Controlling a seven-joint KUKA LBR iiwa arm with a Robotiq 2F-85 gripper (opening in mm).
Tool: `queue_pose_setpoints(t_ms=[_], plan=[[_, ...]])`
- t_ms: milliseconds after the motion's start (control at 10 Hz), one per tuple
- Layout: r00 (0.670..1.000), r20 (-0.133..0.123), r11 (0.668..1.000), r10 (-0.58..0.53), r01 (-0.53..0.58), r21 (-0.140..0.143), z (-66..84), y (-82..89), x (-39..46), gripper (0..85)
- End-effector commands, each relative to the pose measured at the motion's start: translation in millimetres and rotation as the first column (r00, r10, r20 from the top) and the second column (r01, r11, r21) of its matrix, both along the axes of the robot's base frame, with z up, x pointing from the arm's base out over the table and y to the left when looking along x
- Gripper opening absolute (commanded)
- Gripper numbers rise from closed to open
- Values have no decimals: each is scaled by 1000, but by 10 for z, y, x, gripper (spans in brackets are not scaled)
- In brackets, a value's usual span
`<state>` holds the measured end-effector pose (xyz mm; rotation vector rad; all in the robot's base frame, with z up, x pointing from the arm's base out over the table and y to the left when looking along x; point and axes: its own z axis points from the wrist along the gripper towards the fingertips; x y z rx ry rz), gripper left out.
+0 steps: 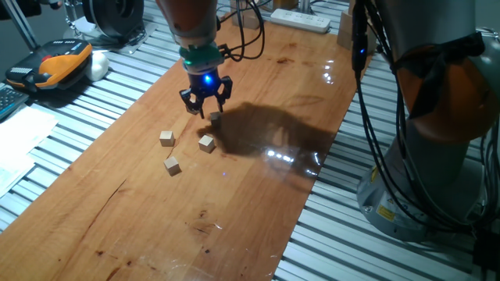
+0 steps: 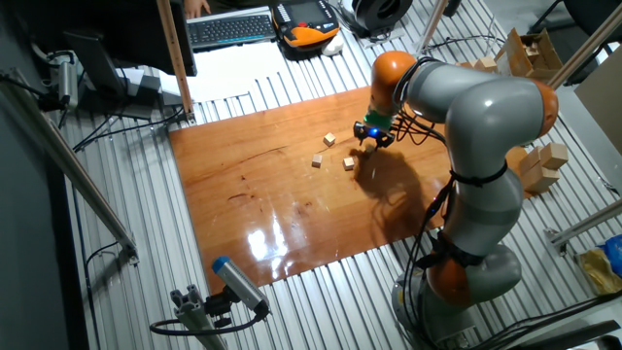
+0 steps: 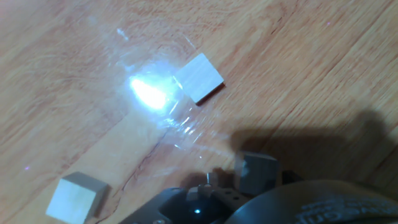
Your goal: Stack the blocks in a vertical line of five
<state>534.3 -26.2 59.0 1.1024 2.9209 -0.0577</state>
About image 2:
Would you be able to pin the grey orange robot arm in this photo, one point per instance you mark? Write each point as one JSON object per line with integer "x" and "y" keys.
{"x": 486, "y": 116}

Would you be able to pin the grey fan base plate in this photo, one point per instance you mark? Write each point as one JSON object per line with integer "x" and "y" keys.
{"x": 389, "y": 39}

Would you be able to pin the orange black teach pendant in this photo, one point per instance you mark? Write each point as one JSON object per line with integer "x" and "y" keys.
{"x": 311, "y": 35}

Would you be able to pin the open cardboard box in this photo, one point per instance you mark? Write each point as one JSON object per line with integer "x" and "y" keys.
{"x": 549, "y": 56}

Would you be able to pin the white computer mouse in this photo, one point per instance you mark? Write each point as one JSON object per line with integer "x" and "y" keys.
{"x": 333, "y": 46}

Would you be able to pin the silver camera with blue end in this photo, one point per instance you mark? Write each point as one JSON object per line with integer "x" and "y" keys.
{"x": 238, "y": 282}

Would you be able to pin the black office chair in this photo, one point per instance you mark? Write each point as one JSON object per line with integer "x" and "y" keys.
{"x": 590, "y": 12}

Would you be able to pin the tan frame post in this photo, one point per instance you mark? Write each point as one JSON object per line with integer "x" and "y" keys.
{"x": 588, "y": 46}
{"x": 177, "y": 63}
{"x": 432, "y": 24}

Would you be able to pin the beige flat panel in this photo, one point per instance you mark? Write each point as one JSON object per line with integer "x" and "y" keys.
{"x": 602, "y": 102}

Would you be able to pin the blue plastic bag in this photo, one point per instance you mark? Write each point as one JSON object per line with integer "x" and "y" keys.
{"x": 616, "y": 253}

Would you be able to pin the short aluminium frame beam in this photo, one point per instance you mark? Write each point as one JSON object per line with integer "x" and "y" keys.
{"x": 588, "y": 222}

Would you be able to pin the aluminium profile camera stand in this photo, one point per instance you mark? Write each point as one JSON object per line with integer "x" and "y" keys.
{"x": 194, "y": 316}

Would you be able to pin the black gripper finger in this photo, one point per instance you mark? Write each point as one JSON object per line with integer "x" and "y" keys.
{"x": 385, "y": 142}
{"x": 359, "y": 133}

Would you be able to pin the glossy wooden board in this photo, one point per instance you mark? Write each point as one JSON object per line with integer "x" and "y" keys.
{"x": 272, "y": 194}

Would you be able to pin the white paper sheets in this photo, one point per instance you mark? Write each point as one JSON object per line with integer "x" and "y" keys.
{"x": 228, "y": 68}

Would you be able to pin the black computer keyboard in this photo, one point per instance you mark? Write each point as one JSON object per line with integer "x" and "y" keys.
{"x": 231, "y": 30}

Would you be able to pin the long aluminium frame beam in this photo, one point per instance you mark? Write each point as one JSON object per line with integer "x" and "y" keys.
{"x": 73, "y": 170}

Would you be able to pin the large wooden block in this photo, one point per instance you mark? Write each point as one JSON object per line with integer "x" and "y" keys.
{"x": 529, "y": 160}
{"x": 554, "y": 155}
{"x": 540, "y": 181}

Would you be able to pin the person right hand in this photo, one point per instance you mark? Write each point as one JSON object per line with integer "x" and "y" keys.
{"x": 196, "y": 7}

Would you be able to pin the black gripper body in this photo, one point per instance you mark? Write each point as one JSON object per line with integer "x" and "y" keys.
{"x": 375, "y": 132}

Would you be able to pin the yellow plastic bag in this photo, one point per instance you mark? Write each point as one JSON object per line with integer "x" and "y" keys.
{"x": 600, "y": 272}

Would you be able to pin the black flat bar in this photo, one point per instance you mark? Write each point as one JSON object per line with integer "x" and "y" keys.
{"x": 568, "y": 336}

